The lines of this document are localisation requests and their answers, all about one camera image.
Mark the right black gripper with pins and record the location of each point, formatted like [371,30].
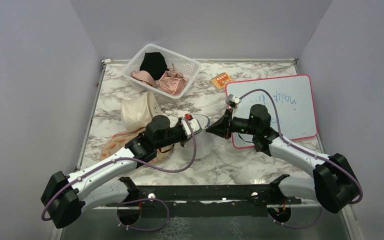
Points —
[221,127]

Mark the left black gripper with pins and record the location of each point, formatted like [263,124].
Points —
[185,140]

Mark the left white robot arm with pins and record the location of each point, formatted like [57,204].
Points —
[65,197]

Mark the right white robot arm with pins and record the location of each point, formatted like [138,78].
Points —
[332,181]

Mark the cream cylindrical laundry bag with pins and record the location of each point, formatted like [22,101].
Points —
[137,113]

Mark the pink satin bra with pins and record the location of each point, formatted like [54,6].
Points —
[172,82]

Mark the floral orange laundry bag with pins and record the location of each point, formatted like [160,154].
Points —
[120,139]

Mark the beige bra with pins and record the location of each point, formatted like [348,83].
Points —
[144,77]

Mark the orange card pack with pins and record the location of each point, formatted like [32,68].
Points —
[221,80]

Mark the white plastic basket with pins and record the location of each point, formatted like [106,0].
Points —
[189,67]

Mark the pink framed whiteboard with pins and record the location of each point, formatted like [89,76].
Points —
[293,98]

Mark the black garment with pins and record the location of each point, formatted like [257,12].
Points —
[154,63]

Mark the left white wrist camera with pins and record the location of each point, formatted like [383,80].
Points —
[190,125]

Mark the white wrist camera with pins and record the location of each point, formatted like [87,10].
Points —
[232,101]
[190,125]

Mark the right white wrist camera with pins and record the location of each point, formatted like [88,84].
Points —
[232,101]

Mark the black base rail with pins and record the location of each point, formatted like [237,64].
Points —
[202,201]

